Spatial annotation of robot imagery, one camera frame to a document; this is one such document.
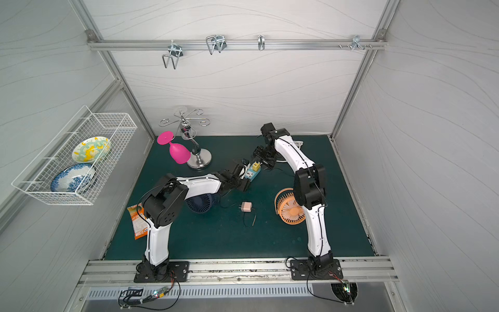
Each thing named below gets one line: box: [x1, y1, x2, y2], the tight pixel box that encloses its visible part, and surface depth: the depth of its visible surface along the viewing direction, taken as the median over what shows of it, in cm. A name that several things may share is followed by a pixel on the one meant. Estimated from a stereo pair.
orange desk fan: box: [274, 187, 307, 226], surface depth 84 cm
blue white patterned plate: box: [50, 163, 97, 193], surface depth 62 cm
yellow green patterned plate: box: [72, 136, 111, 163], surface depth 70 cm
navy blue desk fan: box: [184, 193, 220, 214], surface depth 86 cm
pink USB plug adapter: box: [238, 201, 253, 213], surface depth 90 cm
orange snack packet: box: [126, 202, 149, 240], surface depth 86 cm
